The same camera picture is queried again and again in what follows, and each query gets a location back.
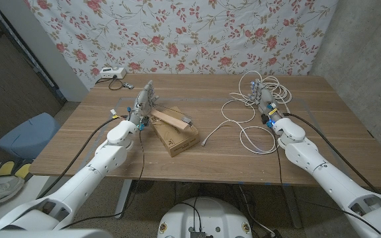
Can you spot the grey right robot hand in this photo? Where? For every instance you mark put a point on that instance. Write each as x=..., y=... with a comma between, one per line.
x=265, y=102

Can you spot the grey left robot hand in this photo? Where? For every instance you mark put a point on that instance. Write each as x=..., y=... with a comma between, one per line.
x=141, y=105

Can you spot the wooden slat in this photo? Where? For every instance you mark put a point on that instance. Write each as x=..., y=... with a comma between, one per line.
x=170, y=120

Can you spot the brown cardboard box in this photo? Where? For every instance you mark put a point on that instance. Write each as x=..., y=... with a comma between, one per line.
x=177, y=140

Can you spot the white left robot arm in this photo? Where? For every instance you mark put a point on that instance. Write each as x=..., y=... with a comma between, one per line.
x=88, y=175

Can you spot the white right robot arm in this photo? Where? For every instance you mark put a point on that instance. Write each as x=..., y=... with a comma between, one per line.
x=326, y=175

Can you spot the small silver adapter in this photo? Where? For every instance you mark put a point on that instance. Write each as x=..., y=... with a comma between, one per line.
x=128, y=86

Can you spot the dark round floor fan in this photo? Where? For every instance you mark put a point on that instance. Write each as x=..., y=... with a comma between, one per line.
x=142, y=186

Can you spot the floral backdrop cloth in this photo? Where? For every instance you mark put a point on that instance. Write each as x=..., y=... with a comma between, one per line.
x=194, y=33

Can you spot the white table leg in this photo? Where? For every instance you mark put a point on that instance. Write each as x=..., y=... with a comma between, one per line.
x=293, y=208
x=123, y=198

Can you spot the blue padded stool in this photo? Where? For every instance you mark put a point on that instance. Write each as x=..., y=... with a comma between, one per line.
x=28, y=135

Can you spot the white robot torso base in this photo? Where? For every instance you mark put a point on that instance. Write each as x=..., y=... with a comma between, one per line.
x=207, y=215

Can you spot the yellow black foot pedal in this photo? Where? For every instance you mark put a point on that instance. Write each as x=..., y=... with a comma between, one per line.
x=4, y=168
x=23, y=171

